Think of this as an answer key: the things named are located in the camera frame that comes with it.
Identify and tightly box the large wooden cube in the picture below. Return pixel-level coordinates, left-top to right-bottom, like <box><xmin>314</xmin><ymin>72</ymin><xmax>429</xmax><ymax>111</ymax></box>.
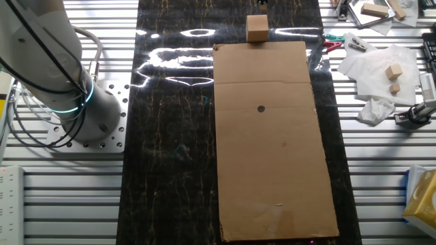
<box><xmin>245</xmin><ymin>14</ymin><xmax>270</xmax><ymax>44</ymax></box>

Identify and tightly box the rectangular wooden block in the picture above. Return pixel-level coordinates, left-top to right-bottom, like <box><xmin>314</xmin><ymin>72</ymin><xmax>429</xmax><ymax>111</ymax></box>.
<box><xmin>360</xmin><ymin>2</ymin><xmax>390</xmax><ymax>18</ymax></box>

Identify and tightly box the long wooden block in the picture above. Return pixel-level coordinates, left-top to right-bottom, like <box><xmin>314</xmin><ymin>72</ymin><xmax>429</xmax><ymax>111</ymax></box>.
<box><xmin>387</xmin><ymin>0</ymin><xmax>408</xmax><ymax>20</ymax></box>

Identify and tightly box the red clothespin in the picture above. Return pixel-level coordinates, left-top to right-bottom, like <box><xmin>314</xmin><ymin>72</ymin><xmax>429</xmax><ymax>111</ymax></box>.
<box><xmin>322</xmin><ymin>40</ymin><xmax>344</xmax><ymax>53</ymax></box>

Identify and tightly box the metal tray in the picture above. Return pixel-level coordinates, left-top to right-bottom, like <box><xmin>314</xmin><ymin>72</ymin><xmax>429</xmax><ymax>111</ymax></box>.
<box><xmin>347</xmin><ymin>0</ymin><xmax>396</xmax><ymax>29</ymax></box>

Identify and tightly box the white paper piece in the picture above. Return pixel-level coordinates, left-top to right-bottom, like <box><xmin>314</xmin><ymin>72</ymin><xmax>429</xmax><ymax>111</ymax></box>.
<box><xmin>371</xmin><ymin>18</ymin><xmax>394</xmax><ymax>37</ymax></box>

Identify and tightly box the large white tissue sheet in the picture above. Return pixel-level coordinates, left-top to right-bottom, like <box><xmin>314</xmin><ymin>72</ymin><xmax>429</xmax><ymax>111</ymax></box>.
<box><xmin>337</xmin><ymin>32</ymin><xmax>422</xmax><ymax>106</ymax></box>

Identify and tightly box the white tissue wad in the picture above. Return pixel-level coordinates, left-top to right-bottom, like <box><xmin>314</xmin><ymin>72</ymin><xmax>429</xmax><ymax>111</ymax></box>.
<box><xmin>394</xmin><ymin>0</ymin><xmax>419</xmax><ymax>28</ymax></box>

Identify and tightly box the medium wooden cube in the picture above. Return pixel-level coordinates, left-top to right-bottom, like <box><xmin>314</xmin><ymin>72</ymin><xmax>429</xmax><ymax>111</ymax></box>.
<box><xmin>384</xmin><ymin>63</ymin><xmax>404</xmax><ymax>81</ymax></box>

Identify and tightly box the crumpled white tissue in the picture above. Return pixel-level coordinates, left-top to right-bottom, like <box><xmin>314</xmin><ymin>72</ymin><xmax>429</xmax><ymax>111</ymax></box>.
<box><xmin>356</xmin><ymin>97</ymin><xmax>396</xmax><ymax>126</ymax></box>

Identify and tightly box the brown cardboard sheet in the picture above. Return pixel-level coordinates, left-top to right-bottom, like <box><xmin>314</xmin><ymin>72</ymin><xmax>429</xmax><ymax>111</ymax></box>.
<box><xmin>211</xmin><ymin>40</ymin><xmax>341</xmax><ymax>243</ymax></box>

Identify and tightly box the black marble pattern mat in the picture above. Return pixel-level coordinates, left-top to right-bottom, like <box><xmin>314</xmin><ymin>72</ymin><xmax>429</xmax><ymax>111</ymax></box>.
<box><xmin>115</xmin><ymin>0</ymin><xmax>362</xmax><ymax>245</ymax></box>

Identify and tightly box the black keyboard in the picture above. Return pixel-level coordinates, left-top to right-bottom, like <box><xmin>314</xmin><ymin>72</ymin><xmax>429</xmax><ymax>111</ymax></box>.
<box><xmin>421</xmin><ymin>32</ymin><xmax>436</xmax><ymax>74</ymax></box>

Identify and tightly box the white pulled tissue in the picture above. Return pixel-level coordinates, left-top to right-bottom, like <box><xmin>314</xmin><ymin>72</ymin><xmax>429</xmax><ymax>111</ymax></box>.
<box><xmin>407</xmin><ymin>164</ymin><xmax>429</xmax><ymax>205</ymax></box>

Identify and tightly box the yellow tissue box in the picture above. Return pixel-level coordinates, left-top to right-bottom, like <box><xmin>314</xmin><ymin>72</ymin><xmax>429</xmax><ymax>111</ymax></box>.
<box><xmin>401</xmin><ymin>169</ymin><xmax>436</xmax><ymax>229</ymax></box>

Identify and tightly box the white power strip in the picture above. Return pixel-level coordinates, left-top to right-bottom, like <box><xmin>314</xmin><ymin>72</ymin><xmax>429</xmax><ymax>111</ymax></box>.
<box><xmin>0</xmin><ymin>165</ymin><xmax>25</xmax><ymax>245</ymax></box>

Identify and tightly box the grey base cable with connector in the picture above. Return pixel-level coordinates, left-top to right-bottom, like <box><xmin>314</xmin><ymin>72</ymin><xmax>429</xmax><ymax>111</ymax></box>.
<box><xmin>73</xmin><ymin>26</ymin><xmax>104</xmax><ymax>84</ymax></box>

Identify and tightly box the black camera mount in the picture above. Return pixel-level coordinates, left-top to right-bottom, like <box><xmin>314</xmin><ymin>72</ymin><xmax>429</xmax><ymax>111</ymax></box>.
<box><xmin>394</xmin><ymin>100</ymin><xmax>436</xmax><ymax>129</ymax></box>

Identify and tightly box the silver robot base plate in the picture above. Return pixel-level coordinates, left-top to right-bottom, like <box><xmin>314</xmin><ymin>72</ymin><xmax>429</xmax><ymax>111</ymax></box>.
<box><xmin>44</xmin><ymin>80</ymin><xmax>131</xmax><ymax>154</ymax></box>

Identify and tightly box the black base cable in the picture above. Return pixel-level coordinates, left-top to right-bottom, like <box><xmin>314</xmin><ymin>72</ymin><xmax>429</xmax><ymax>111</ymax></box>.
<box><xmin>6</xmin><ymin>81</ymin><xmax>87</xmax><ymax>149</ymax></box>

